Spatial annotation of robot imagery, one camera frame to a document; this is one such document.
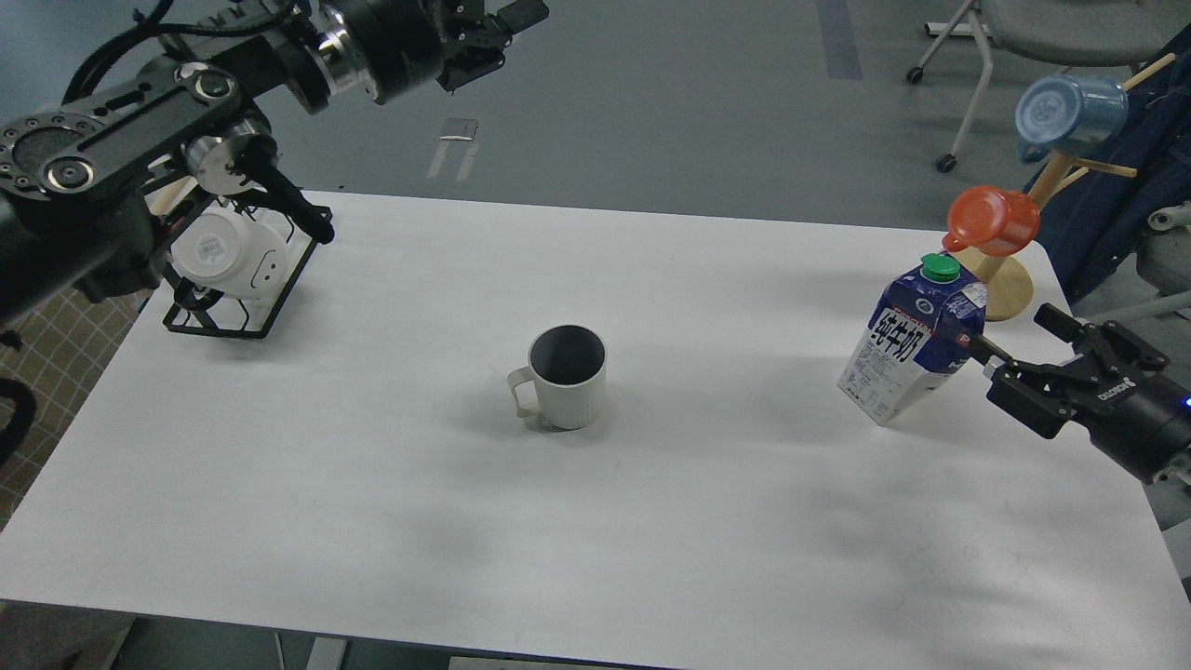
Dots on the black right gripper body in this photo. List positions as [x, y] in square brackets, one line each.
[1117, 390]

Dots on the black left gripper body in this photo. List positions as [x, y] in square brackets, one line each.
[389, 47]

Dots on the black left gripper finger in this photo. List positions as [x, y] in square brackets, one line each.
[519, 16]

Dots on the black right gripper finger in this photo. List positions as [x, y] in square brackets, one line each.
[989, 355]
[1063, 326]

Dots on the blue milk carton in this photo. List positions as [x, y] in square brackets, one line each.
[917, 337]

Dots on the white ribbed mug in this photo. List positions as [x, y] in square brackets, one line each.
[565, 380]

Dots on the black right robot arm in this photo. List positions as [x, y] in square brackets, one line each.
[1115, 385]

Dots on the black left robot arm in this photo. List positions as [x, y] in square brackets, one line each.
[163, 119]

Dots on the wooden cup tree stand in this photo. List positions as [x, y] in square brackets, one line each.
[1010, 288]

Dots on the orange plastic cup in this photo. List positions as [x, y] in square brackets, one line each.
[991, 220]

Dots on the light blue plastic cup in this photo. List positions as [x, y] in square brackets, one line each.
[1072, 114]

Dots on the white cup on rack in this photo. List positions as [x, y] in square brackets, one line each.
[233, 254]

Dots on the grey office chair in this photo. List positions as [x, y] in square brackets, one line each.
[1075, 34]

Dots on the beige checkered cloth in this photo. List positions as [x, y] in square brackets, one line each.
[66, 346]

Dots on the black wire cup rack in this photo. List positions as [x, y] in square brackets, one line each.
[203, 312]

